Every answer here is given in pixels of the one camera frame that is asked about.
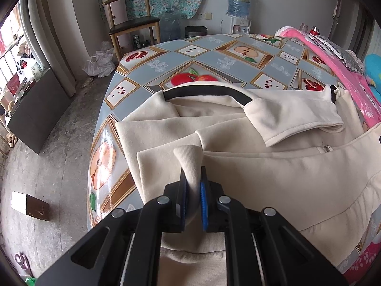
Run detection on cream zip-up jacket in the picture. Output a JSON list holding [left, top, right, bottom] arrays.
[[115, 82, 380, 285]]

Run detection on brown and white box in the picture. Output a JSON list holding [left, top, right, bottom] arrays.
[[11, 191, 49, 221]]

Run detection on fruit-patterned bed sheet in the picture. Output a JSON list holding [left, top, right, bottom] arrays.
[[86, 32, 381, 278]]

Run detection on dark grey low cabinet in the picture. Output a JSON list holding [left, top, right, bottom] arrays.
[[6, 69, 71, 154]]

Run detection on white plastic bag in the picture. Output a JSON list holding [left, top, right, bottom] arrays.
[[82, 41, 116, 77]]

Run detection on pink floral blanket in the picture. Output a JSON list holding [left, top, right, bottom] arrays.
[[275, 26, 380, 127]]

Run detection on black trash bin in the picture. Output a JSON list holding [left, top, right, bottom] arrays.
[[185, 25, 208, 37]]

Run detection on white water dispenser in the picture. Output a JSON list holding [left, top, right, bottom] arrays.
[[230, 16, 252, 35]]

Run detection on empty clear water jug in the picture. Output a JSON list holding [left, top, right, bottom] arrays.
[[160, 8, 181, 42]]

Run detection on wooden chair with dark seat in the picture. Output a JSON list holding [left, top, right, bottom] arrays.
[[103, 0, 161, 61]]

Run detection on grey lace pillow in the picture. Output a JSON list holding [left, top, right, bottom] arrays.
[[309, 34, 365, 75]]

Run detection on white cylindrical appliance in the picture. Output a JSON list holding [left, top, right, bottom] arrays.
[[101, 0, 132, 54]]

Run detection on blue plush toy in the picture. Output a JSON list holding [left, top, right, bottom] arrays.
[[364, 54, 381, 103]]

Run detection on blue water bottle on dispenser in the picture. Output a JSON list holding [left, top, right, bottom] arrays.
[[227, 0, 251, 19]]

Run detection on grey curtain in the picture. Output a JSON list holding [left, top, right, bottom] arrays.
[[17, 0, 89, 97]]

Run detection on white wall socket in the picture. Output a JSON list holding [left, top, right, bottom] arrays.
[[198, 12, 212, 20]]

